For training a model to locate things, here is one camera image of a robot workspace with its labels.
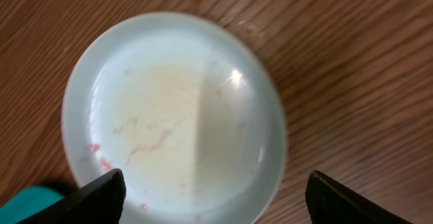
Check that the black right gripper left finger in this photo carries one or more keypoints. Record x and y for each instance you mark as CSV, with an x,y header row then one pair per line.
x,y
100,201

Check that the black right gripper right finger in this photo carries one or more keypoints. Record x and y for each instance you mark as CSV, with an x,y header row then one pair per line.
x,y
330,202

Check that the light blue plate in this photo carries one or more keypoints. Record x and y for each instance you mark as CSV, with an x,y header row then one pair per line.
x,y
187,113

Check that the teal serving tray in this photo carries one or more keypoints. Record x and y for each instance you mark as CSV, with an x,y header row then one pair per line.
x,y
28,202

